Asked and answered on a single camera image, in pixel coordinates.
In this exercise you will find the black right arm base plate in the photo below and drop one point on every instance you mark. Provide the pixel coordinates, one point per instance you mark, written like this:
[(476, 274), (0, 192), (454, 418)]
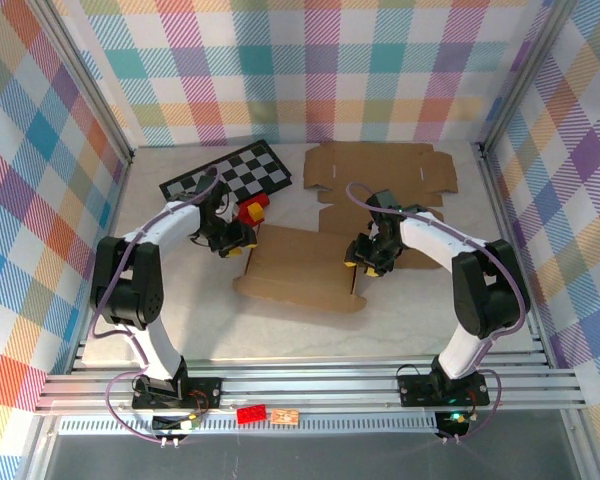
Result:
[(415, 395)]

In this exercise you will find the small black controller board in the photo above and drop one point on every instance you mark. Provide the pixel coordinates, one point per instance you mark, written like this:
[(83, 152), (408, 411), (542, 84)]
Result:
[(170, 424), (452, 422)]

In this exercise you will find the small orange circuit card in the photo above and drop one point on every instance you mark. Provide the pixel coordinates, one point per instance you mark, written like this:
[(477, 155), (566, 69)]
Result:
[(285, 416)]

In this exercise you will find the brown cardboard box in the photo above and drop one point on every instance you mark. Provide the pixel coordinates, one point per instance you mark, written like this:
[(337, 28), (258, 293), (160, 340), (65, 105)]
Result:
[(380, 167), (300, 270)]

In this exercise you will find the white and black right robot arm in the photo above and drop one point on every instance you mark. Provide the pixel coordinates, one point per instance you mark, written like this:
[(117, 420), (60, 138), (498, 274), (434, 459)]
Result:
[(430, 235)]

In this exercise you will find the flat red toy brick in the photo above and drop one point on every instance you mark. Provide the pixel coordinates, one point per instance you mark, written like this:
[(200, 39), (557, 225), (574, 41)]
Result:
[(251, 414)]

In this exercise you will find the aluminium side rail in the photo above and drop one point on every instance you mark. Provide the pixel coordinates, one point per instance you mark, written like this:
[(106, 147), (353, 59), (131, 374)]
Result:
[(506, 220)]

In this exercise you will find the aluminium frame post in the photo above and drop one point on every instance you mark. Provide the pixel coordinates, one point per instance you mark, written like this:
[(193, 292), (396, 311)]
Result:
[(523, 75), (89, 85)]

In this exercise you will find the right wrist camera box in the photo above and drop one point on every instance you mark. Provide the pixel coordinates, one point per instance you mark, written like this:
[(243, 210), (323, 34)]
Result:
[(382, 199)]

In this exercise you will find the black grey checkerboard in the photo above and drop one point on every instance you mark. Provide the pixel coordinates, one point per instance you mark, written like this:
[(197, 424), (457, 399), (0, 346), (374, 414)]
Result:
[(260, 165)]

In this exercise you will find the red toy brick shape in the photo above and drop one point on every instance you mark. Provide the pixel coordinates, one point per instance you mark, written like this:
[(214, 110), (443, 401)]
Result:
[(262, 201)]

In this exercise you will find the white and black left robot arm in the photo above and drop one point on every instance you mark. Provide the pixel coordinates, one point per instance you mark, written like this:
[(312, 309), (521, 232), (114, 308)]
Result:
[(175, 225)]

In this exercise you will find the small yellow toy brick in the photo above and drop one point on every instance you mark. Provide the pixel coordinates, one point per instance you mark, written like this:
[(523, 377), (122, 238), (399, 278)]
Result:
[(255, 212)]

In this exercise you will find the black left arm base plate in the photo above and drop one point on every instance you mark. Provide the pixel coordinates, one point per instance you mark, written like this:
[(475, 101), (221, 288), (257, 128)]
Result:
[(205, 395)]

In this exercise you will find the aluminium mounting rail beam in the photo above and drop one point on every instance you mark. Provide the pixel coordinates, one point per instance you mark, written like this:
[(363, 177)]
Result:
[(305, 390)]

